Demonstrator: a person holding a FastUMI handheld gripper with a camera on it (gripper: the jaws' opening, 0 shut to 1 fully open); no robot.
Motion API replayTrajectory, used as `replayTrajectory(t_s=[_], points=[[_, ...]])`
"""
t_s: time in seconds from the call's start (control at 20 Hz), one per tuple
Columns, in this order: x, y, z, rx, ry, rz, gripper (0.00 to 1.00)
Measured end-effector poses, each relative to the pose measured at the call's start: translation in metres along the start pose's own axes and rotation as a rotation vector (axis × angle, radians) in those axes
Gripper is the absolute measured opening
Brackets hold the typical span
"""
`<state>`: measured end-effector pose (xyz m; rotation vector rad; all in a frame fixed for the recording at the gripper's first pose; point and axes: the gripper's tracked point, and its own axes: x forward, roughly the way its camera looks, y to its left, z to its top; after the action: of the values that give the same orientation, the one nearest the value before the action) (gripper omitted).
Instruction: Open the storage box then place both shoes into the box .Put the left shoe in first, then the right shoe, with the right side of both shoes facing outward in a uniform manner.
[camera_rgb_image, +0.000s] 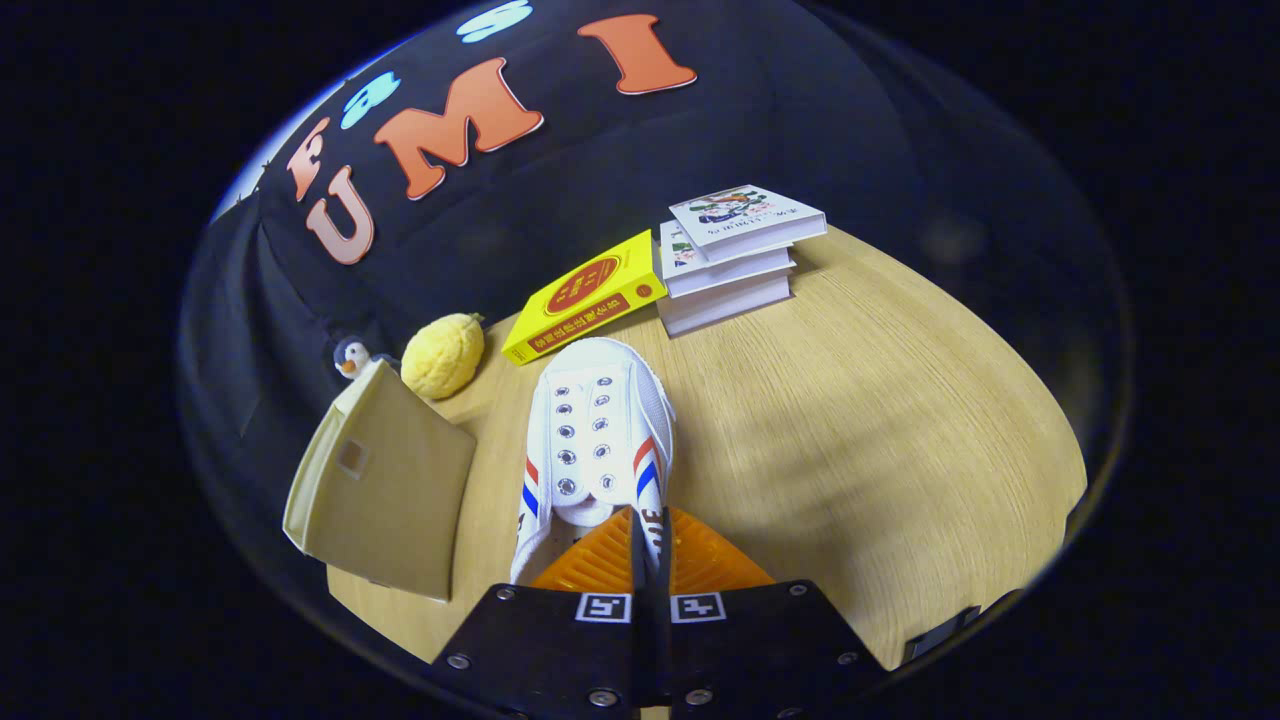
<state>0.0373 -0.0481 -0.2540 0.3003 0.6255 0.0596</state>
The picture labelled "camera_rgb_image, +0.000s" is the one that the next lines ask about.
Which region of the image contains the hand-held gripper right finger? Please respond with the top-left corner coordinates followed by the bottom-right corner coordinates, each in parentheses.
top-left (655, 505), bottom-right (891, 720)

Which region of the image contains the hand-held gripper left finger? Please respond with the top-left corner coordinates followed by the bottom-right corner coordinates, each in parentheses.
top-left (430, 505), bottom-right (651, 720)

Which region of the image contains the cream storage box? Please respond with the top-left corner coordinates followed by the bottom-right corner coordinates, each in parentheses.
top-left (283, 360), bottom-right (477, 603)

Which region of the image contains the white canvas shoe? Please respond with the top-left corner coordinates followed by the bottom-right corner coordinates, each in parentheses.
top-left (510, 337), bottom-right (677, 586)

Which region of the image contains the yellow round plush toy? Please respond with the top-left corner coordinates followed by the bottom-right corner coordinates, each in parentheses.
top-left (401, 313), bottom-right (486, 401)

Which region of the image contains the white floral cover book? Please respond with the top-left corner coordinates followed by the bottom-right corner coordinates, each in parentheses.
top-left (657, 272), bottom-right (796, 338)
top-left (658, 220), bottom-right (798, 299)
top-left (668, 184), bottom-right (828, 263)

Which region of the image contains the penguin plush toy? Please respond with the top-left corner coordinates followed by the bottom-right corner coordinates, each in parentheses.
top-left (333, 338), bottom-right (401, 381)

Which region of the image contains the yellow book with red circle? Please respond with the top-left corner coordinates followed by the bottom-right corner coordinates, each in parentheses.
top-left (501, 229), bottom-right (668, 366)

